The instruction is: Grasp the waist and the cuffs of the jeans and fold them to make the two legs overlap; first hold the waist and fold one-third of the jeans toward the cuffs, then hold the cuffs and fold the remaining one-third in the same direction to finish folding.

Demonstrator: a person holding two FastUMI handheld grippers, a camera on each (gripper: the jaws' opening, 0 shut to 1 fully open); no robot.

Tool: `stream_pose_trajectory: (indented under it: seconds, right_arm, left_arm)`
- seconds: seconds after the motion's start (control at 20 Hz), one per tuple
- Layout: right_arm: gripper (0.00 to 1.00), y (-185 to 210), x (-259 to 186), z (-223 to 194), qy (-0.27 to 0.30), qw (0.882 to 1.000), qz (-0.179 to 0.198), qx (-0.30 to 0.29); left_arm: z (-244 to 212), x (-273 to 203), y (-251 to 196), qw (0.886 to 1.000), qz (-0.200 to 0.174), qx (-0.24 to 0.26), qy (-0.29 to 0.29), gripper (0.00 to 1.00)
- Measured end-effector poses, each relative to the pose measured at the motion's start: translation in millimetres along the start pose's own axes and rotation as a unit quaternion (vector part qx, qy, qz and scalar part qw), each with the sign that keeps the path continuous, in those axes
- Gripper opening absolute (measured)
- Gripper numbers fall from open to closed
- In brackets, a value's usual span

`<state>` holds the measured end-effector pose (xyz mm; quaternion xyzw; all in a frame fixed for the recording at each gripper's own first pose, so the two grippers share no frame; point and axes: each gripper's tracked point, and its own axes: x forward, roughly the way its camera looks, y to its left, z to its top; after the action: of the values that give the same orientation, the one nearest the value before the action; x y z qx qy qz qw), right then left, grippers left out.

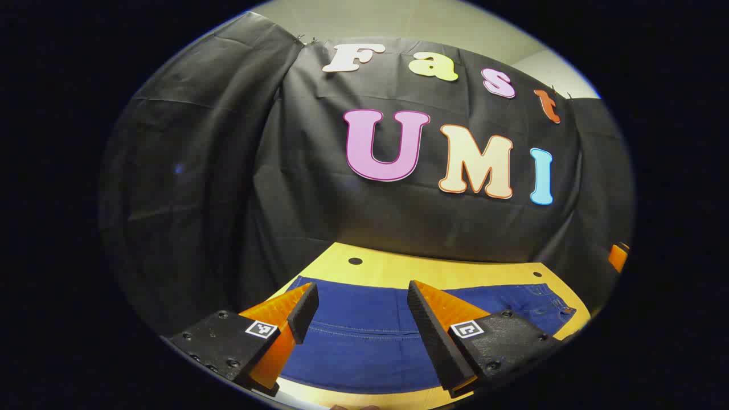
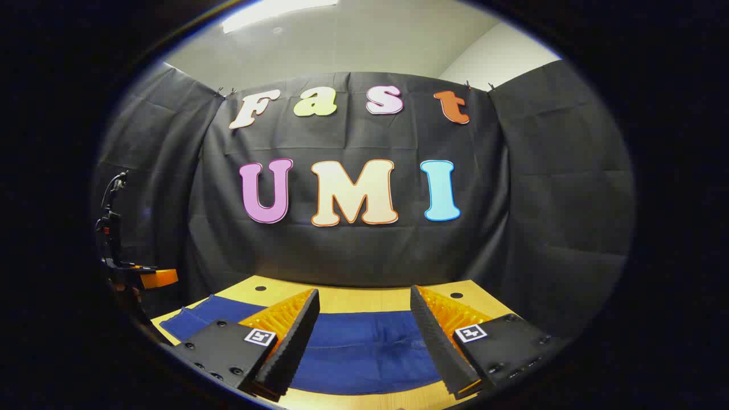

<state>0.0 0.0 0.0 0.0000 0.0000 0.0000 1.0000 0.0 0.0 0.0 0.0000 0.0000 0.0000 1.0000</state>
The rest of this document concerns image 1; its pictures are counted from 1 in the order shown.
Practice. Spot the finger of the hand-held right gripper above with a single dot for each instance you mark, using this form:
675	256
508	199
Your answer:
618	257

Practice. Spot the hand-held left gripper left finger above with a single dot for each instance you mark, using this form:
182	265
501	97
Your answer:
304	316

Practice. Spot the blue denim jeans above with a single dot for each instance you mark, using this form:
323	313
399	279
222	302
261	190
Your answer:
364	341

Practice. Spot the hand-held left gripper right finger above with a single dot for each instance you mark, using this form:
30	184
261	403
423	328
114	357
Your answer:
435	341

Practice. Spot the black backdrop cloth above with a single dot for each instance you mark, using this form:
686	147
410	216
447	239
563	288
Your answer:
228	171

